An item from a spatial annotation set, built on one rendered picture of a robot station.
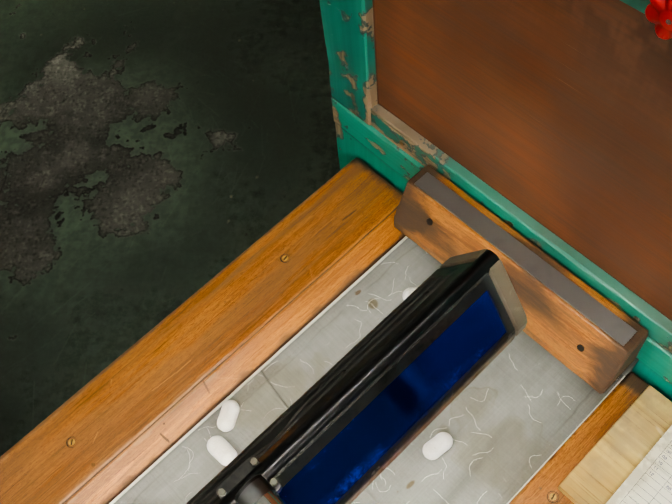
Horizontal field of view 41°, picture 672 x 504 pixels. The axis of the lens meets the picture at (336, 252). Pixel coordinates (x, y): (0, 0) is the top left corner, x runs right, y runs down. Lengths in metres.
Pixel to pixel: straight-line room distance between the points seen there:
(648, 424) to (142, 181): 1.44
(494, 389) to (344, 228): 0.26
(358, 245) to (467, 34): 0.33
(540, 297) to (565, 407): 0.14
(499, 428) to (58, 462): 0.47
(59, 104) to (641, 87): 1.80
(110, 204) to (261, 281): 1.10
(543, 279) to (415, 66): 0.25
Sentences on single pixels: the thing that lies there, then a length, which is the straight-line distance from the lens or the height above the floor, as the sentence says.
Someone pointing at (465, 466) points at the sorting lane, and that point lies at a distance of 0.97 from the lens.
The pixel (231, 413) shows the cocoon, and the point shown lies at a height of 0.76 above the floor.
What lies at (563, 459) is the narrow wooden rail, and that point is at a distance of 0.96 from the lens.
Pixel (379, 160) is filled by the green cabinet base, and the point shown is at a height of 0.78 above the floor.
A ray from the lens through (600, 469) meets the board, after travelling 0.95.
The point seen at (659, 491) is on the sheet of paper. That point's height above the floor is 0.78.
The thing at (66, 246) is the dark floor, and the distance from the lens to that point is 2.09.
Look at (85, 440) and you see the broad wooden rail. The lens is 1.02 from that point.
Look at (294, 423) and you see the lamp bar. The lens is 0.62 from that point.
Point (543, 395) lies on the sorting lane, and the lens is 1.01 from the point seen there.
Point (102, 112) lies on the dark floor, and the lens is 2.28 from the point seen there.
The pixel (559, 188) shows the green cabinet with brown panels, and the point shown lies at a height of 0.95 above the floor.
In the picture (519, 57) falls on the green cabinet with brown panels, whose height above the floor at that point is 1.08.
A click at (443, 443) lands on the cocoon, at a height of 0.76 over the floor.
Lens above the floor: 1.67
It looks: 60 degrees down
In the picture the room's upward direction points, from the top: 8 degrees counter-clockwise
